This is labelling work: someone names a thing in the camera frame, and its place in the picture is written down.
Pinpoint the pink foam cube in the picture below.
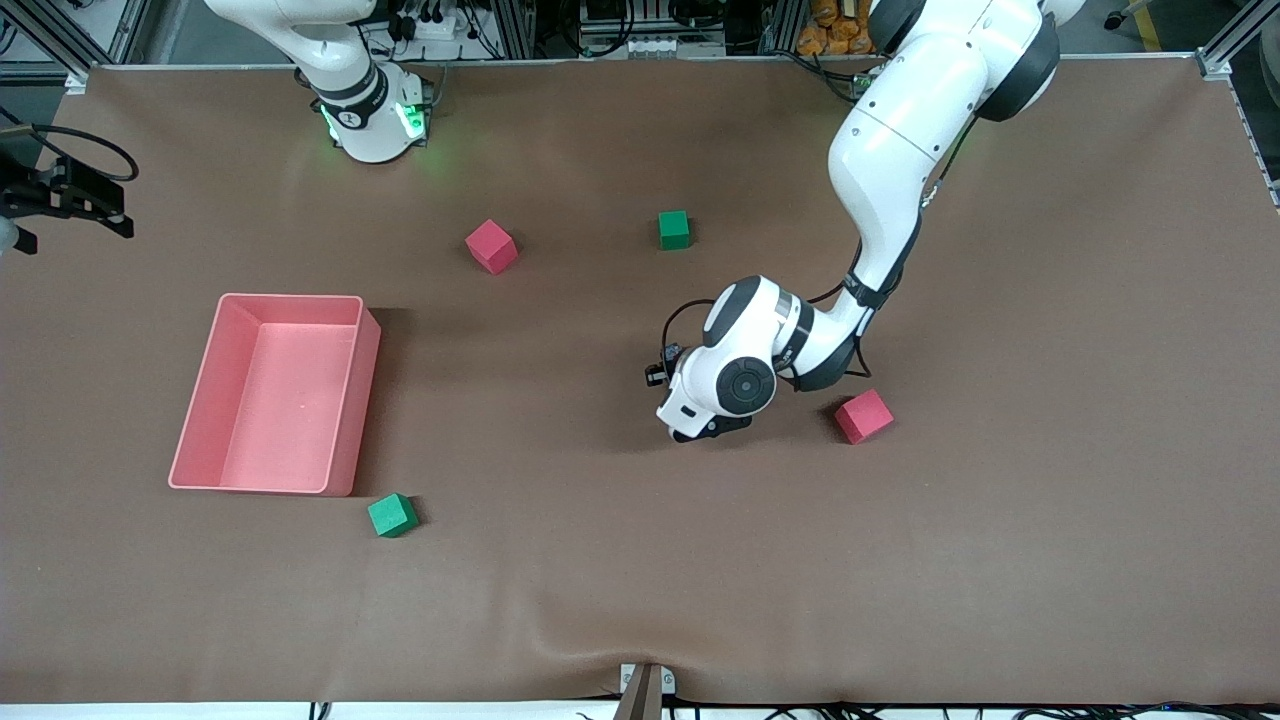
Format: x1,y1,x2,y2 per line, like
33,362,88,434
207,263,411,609
465,219,520,275
834,389,895,445

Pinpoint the brown table cover mat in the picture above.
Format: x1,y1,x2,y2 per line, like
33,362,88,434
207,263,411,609
0,55,1280,706

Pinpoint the pink plastic bin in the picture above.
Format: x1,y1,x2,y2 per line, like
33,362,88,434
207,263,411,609
168,293,382,497

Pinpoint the white power strip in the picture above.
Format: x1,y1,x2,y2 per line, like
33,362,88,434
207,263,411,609
395,10,471,41

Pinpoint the bag of orange items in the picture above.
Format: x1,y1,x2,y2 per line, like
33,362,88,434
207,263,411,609
797,0,881,58

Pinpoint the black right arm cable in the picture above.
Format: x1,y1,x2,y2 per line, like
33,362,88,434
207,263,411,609
0,105,140,184

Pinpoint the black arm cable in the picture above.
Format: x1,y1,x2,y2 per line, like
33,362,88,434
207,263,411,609
660,120,981,386
0,105,140,184

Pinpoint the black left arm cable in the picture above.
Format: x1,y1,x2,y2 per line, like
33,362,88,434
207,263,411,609
660,120,981,386

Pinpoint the aluminium frame profile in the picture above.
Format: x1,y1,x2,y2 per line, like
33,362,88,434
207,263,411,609
1195,0,1266,81
0,0,151,83

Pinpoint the metal table clamp bracket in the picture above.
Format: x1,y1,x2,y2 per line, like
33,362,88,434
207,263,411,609
618,663,677,720

